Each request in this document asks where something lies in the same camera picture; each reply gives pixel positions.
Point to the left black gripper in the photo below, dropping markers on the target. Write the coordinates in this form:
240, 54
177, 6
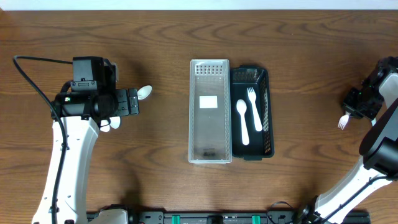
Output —
122, 109

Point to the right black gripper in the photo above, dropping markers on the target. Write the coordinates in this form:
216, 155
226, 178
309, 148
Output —
348, 104

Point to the pink plastic fork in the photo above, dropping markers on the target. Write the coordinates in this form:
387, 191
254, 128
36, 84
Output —
343, 120

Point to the pink-white plastic spoon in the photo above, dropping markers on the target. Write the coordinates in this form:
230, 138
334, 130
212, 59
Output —
241, 108

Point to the white plastic fork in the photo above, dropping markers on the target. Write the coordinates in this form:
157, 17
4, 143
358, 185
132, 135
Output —
252, 98

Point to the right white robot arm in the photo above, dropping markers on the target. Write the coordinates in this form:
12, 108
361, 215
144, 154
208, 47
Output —
377, 164

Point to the white plastic spoon under arm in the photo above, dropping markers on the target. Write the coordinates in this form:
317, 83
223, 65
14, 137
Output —
144, 92

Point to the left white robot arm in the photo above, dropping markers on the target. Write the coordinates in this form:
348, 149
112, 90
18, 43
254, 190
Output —
64, 197

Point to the white plastic spoon crossed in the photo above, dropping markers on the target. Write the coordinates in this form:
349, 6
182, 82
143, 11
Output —
115, 122

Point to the white plastic spoon far left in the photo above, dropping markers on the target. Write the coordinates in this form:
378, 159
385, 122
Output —
104, 126

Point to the clear plastic basket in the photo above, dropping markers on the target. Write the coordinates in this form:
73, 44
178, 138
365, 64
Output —
209, 140

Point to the dark green plastic basket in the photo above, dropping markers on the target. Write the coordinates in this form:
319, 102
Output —
261, 144

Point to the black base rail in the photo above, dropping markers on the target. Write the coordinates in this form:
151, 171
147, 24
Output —
121, 214

